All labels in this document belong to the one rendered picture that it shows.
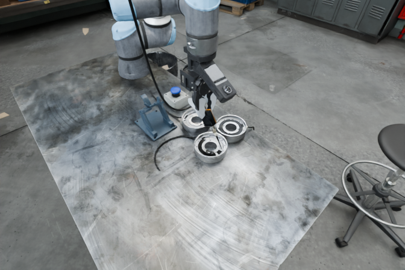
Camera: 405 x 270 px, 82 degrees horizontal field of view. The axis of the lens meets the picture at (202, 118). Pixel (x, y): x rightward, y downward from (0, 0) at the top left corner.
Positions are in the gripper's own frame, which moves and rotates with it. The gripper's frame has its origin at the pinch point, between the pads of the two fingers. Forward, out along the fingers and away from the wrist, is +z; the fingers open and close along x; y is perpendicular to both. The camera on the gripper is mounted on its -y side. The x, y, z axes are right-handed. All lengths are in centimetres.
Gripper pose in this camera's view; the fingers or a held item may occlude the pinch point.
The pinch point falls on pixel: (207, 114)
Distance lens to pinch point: 70.5
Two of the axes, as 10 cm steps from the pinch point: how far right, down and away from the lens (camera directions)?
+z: 0.0, 7.3, 6.8
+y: -6.8, -5.0, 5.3
